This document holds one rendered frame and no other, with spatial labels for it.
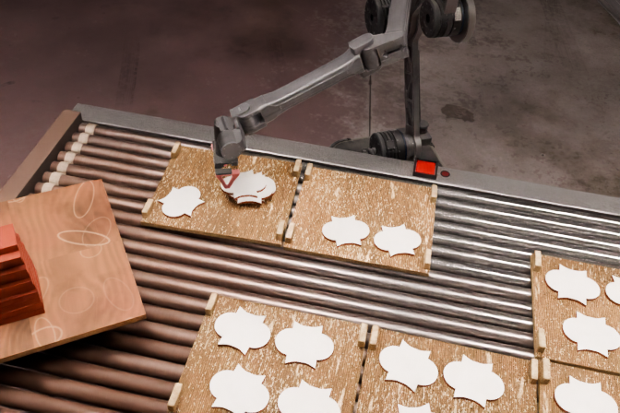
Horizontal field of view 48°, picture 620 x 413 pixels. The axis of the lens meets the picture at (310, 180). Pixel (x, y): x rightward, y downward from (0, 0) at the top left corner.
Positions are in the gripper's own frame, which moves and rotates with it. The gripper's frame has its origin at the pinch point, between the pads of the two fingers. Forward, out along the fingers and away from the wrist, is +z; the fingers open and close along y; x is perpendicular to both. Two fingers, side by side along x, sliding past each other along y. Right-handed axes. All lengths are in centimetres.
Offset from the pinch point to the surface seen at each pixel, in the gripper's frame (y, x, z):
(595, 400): -82, -78, 6
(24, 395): -58, 52, 11
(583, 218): -23, -107, 9
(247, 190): -3.3, -6.1, 3.8
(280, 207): -7.9, -15.4, 7.7
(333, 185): -0.7, -33.0, 7.4
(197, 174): 9.8, 7.6, 7.9
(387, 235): -24, -43, 6
